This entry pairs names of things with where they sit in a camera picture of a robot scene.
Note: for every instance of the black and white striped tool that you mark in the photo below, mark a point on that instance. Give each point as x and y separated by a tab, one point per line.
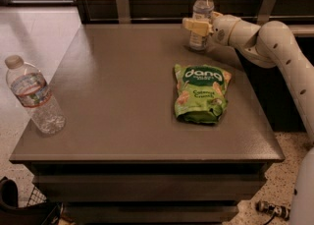
272	209

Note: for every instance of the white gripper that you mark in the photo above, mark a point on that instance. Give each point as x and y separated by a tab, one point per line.
223	29

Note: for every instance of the green dang chip bag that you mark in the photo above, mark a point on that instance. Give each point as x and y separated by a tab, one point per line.
201	93

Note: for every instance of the black bag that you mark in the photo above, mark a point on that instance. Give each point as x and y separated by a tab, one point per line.
47	213

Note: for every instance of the left metal wall bracket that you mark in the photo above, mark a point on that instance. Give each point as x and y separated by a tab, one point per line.
123	11

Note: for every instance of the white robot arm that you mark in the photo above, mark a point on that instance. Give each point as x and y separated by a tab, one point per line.
273	45

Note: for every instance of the clear water bottle red label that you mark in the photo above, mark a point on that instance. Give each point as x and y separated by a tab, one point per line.
31	89

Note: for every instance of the metal rail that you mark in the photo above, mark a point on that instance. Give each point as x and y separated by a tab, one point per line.
285	19

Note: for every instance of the blue plastic bottle white cap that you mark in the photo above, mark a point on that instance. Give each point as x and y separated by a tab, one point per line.
202	14

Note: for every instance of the metal wall bracket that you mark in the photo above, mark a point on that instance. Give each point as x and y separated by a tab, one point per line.
123	11
265	10

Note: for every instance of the black wire basket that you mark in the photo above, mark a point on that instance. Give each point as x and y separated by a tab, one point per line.
36	197

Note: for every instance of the right metal wall bracket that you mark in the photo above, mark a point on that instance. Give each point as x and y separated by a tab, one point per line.
265	10

